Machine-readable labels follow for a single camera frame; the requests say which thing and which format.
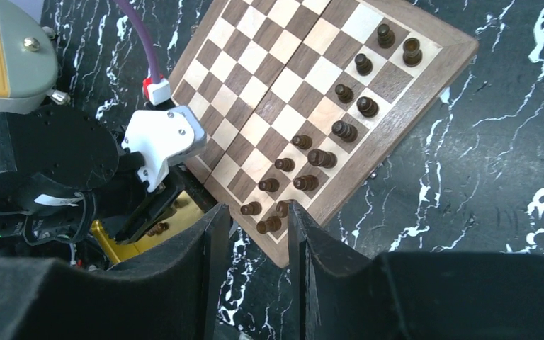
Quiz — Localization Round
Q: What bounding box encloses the dark far-rank piece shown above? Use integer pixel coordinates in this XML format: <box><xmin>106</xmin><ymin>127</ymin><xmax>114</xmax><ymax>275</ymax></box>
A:
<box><xmin>356</xmin><ymin>96</ymin><xmax>379</xmax><ymax>118</ymax></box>

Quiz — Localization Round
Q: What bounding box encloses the dark chess king piece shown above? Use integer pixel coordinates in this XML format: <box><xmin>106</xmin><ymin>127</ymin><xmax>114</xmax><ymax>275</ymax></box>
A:
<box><xmin>307</xmin><ymin>149</ymin><xmax>337</xmax><ymax>169</ymax></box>

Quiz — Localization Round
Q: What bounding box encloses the dark corner piece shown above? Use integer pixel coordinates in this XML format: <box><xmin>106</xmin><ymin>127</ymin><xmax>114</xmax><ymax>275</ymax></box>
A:
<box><xmin>377</xmin><ymin>23</ymin><xmax>395</xmax><ymax>49</ymax></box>

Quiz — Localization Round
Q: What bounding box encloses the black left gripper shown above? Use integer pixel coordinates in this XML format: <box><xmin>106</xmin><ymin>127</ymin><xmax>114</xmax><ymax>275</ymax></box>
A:
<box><xmin>0</xmin><ymin>106</ymin><xmax>185</xmax><ymax>245</ymax></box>

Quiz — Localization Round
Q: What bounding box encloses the dark pawn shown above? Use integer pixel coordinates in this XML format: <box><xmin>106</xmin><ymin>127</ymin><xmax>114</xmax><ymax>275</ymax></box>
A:
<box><xmin>331</xmin><ymin>120</ymin><xmax>358</xmax><ymax>142</ymax></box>
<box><xmin>239</xmin><ymin>201</ymin><xmax>262</xmax><ymax>216</ymax></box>
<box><xmin>276</xmin><ymin>200</ymin><xmax>292</xmax><ymax>218</ymax></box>
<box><xmin>334</xmin><ymin>84</ymin><xmax>353</xmax><ymax>103</ymax></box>

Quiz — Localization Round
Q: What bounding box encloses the wooden folding chess board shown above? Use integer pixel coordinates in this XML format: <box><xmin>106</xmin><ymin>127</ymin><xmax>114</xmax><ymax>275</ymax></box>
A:
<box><xmin>169</xmin><ymin>1</ymin><xmax>478</xmax><ymax>268</ymax></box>

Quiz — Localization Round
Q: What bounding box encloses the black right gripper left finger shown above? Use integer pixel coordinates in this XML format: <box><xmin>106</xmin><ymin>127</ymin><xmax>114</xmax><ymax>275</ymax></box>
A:
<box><xmin>0</xmin><ymin>203</ymin><xmax>231</xmax><ymax>339</ymax></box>

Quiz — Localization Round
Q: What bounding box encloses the dark back-rank piece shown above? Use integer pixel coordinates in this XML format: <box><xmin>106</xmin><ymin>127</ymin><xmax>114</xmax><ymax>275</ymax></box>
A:
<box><xmin>402</xmin><ymin>38</ymin><xmax>423</xmax><ymax>67</ymax></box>

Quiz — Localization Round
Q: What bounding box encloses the gold tin with dark pieces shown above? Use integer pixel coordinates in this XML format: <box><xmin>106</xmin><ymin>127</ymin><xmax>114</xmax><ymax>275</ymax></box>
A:
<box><xmin>91</xmin><ymin>191</ymin><xmax>204</xmax><ymax>264</ymax></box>

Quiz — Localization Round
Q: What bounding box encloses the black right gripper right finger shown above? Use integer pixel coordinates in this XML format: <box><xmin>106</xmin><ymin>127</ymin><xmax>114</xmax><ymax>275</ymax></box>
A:
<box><xmin>287</xmin><ymin>201</ymin><xmax>544</xmax><ymax>339</ymax></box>

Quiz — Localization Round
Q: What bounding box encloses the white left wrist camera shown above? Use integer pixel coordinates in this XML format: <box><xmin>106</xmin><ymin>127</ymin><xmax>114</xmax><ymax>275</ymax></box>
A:
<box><xmin>120</xmin><ymin>106</ymin><xmax>208</xmax><ymax>193</ymax></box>

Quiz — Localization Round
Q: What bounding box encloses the dark tall piece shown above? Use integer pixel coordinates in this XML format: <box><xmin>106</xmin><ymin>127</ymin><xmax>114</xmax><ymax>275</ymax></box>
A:
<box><xmin>258</xmin><ymin>178</ymin><xmax>280</xmax><ymax>193</ymax></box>

